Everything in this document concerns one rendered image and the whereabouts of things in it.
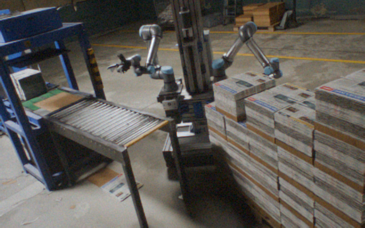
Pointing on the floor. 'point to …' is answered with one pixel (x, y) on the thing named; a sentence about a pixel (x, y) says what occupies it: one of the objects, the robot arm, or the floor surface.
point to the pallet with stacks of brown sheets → (262, 15)
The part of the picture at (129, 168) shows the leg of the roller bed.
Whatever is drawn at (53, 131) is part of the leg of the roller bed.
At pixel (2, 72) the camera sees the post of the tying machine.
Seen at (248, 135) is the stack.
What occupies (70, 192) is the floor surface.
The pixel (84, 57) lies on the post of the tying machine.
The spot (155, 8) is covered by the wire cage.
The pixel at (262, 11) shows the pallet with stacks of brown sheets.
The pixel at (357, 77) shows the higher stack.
